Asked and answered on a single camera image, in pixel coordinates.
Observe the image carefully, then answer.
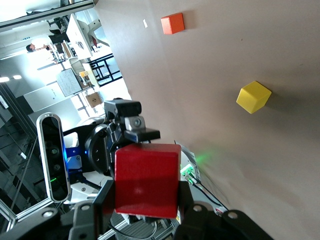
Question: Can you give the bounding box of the yellow wooden block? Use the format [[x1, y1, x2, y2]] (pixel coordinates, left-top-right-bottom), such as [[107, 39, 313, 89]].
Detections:
[[236, 80, 273, 115]]

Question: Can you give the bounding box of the cardboard box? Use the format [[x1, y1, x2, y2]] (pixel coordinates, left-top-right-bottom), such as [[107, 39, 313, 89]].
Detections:
[[84, 91, 104, 109]]

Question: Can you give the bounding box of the seated person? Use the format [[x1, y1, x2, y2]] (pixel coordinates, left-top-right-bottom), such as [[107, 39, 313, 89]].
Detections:
[[25, 34, 55, 55]]

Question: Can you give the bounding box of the aluminium frame beam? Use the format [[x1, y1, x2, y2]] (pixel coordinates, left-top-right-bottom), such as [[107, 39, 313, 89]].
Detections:
[[0, 197, 61, 226], [0, 0, 97, 29]]

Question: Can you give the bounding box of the orange wooden block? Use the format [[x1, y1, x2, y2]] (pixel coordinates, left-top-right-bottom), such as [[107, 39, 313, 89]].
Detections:
[[160, 12, 185, 35]]

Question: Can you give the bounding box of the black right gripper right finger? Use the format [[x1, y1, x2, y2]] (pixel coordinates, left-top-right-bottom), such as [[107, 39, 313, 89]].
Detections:
[[174, 181, 273, 240]]

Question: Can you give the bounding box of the white desk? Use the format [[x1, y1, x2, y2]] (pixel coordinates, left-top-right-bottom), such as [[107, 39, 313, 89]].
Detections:
[[66, 13, 111, 60]]

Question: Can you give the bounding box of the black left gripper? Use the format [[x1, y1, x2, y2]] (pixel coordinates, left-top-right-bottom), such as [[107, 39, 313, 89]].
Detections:
[[83, 98, 161, 176]]

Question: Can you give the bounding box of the whiteboard with writing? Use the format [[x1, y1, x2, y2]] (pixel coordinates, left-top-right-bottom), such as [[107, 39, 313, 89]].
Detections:
[[56, 69, 82, 98]]

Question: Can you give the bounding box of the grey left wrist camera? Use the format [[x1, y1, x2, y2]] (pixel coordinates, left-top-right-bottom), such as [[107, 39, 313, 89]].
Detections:
[[36, 112, 72, 203]]

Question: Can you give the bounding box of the red wooden block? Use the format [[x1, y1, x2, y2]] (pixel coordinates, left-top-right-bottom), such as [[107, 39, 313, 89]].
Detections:
[[114, 143, 182, 219]]

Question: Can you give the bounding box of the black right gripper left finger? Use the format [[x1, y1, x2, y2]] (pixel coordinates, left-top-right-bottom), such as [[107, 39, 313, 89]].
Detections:
[[0, 179, 116, 240]]

